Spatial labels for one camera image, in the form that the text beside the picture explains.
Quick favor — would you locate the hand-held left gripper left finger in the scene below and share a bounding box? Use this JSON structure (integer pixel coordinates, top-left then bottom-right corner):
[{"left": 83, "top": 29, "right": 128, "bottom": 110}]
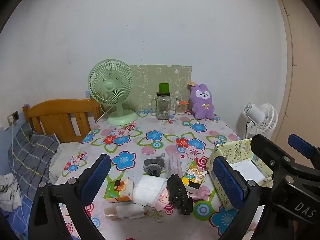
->
[{"left": 28, "top": 154, "right": 112, "bottom": 240}]

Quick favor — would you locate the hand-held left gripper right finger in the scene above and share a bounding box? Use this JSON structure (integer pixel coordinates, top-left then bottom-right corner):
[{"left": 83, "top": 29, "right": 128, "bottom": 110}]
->
[{"left": 212, "top": 155, "right": 272, "bottom": 240}]

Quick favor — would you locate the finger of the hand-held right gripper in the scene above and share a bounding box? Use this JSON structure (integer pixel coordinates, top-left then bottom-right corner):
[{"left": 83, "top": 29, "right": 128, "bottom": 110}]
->
[
  {"left": 288, "top": 134, "right": 320, "bottom": 170},
  {"left": 251, "top": 134, "right": 300, "bottom": 198}
]

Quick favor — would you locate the yellow-green patterned box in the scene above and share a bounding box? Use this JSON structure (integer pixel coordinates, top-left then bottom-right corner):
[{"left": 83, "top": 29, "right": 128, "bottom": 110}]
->
[{"left": 206, "top": 138, "right": 274, "bottom": 210}]

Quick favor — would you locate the green orange tissue packet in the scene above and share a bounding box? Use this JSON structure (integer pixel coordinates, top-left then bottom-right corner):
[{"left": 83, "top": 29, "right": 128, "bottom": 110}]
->
[{"left": 103, "top": 177, "right": 134, "bottom": 204}]

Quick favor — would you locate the yellow cartoon tissue packet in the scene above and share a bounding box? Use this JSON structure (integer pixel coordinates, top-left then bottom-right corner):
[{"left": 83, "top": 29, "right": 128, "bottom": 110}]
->
[{"left": 181, "top": 164, "right": 208, "bottom": 190}]

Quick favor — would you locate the white tissue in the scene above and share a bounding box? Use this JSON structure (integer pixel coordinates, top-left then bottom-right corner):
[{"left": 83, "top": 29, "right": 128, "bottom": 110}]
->
[{"left": 104, "top": 203, "right": 148, "bottom": 221}]

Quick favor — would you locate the black plastic bag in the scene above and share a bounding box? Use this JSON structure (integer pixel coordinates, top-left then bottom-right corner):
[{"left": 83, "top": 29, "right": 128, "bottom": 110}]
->
[{"left": 167, "top": 174, "right": 193, "bottom": 215}]

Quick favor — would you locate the white tissue pack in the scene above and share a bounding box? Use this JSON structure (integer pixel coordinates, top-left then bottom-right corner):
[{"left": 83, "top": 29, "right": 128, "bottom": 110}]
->
[{"left": 132, "top": 175, "right": 167, "bottom": 207}]

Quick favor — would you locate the clear plastic packet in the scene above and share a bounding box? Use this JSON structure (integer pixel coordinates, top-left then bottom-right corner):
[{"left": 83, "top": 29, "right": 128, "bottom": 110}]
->
[{"left": 166, "top": 152, "right": 184, "bottom": 178}]

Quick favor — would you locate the pink cartoon packet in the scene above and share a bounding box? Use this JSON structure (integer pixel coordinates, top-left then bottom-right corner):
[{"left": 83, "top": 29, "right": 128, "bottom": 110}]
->
[{"left": 154, "top": 189, "right": 172, "bottom": 212}]

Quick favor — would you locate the white floor fan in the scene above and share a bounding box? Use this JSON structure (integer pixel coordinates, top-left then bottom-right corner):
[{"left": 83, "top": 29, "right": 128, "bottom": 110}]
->
[{"left": 244, "top": 102, "right": 278, "bottom": 137}]

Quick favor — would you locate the white bedding cloth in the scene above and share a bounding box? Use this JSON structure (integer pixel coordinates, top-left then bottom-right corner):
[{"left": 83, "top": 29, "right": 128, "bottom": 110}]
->
[{"left": 49, "top": 142, "right": 80, "bottom": 184}]

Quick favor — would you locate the grey plaid pillow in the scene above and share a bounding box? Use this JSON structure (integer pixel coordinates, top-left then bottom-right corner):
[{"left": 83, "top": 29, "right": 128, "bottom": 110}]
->
[{"left": 8, "top": 122, "right": 59, "bottom": 200}]

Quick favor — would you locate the floral tablecloth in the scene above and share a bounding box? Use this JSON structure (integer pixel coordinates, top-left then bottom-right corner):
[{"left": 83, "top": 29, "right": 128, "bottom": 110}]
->
[{"left": 54, "top": 110, "right": 273, "bottom": 240}]

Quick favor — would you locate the purple plush bunny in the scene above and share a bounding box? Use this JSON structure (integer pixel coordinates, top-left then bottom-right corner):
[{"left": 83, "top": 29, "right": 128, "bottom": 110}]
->
[{"left": 188, "top": 81, "right": 216, "bottom": 120}]

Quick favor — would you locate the beige door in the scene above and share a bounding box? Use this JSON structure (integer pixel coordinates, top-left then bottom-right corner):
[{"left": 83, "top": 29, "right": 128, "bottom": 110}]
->
[{"left": 271, "top": 0, "right": 320, "bottom": 155}]

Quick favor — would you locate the wooden bed headboard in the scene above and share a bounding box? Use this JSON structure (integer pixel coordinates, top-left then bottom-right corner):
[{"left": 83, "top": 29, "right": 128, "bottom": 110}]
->
[{"left": 22, "top": 98, "right": 104, "bottom": 143}]

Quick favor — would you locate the crumpled grey white cloth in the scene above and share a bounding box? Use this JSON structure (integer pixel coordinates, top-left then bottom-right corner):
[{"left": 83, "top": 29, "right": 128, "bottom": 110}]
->
[{"left": 0, "top": 174, "right": 22, "bottom": 212}]

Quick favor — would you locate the cotton swab jar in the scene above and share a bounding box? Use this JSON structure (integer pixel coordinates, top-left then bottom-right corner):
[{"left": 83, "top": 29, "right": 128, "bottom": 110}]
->
[{"left": 175, "top": 99, "right": 188, "bottom": 115}]

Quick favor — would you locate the blue checked bed sheet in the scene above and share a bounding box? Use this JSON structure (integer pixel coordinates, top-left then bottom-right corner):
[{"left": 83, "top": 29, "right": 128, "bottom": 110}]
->
[{"left": 0, "top": 192, "right": 33, "bottom": 240}]

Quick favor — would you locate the green desk fan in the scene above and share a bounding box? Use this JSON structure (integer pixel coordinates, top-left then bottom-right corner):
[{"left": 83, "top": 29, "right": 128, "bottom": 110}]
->
[{"left": 87, "top": 59, "right": 138, "bottom": 126}]

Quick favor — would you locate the glass jar mug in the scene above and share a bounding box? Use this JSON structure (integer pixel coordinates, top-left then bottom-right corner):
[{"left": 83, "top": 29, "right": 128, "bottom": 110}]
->
[{"left": 151, "top": 92, "right": 172, "bottom": 120}]

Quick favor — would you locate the green patterned board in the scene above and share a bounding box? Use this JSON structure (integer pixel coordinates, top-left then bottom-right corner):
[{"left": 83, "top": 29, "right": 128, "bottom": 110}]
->
[{"left": 129, "top": 65, "right": 192, "bottom": 112}]

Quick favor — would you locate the white fan cord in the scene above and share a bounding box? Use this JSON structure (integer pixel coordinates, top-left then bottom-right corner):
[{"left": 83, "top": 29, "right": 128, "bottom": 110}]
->
[{"left": 96, "top": 104, "right": 113, "bottom": 124}]

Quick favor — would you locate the white charging cable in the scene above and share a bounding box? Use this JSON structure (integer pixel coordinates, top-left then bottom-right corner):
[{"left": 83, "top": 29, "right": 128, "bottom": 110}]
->
[{"left": 9, "top": 124, "right": 25, "bottom": 205}]

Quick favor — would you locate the wall socket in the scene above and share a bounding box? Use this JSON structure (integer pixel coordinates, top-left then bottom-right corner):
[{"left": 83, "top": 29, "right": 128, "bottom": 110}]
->
[{"left": 7, "top": 111, "right": 20, "bottom": 127}]

